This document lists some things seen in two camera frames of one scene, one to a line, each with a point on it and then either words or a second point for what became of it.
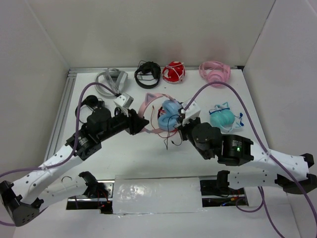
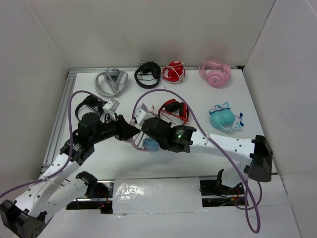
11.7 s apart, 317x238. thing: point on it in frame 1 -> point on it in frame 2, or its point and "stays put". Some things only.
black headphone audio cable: [168, 129] -> [139, 141]
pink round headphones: [214, 71] stays put
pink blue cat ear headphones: [168, 117] -> [149, 144]
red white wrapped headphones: [174, 73] stays put
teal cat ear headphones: [223, 116] stays put
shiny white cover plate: [135, 195] stays put
